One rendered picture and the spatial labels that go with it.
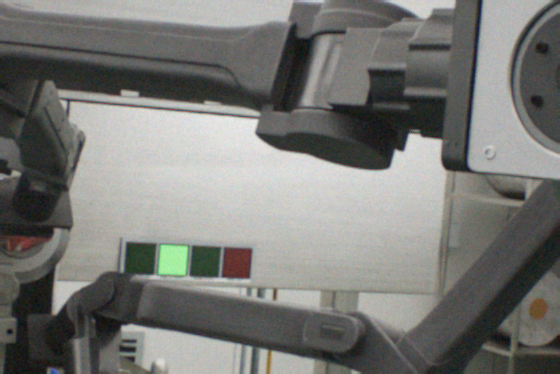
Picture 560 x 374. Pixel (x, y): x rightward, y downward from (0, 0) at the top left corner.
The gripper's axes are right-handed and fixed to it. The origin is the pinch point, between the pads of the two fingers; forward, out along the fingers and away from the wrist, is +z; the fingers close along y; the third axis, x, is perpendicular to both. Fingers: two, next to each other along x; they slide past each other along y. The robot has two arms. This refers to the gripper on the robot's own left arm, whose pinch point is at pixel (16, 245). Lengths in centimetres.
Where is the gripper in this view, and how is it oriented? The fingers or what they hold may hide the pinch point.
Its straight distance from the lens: 174.9
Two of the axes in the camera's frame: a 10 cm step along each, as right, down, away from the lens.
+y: 9.2, 0.6, 3.9
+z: -3.4, 6.0, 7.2
